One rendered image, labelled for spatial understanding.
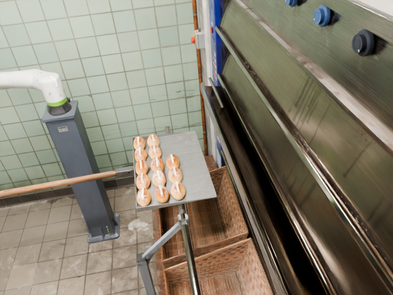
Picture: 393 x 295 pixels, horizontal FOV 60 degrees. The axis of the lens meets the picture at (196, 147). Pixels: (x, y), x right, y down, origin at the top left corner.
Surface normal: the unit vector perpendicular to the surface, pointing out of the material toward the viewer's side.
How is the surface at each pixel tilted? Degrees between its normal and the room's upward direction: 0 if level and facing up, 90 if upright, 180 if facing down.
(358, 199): 70
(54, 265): 0
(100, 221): 90
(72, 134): 90
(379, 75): 90
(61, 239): 0
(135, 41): 90
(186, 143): 0
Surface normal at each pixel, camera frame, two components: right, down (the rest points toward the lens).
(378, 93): -0.98, 0.16
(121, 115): 0.17, 0.58
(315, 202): -0.95, -0.12
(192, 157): -0.08, -0.80
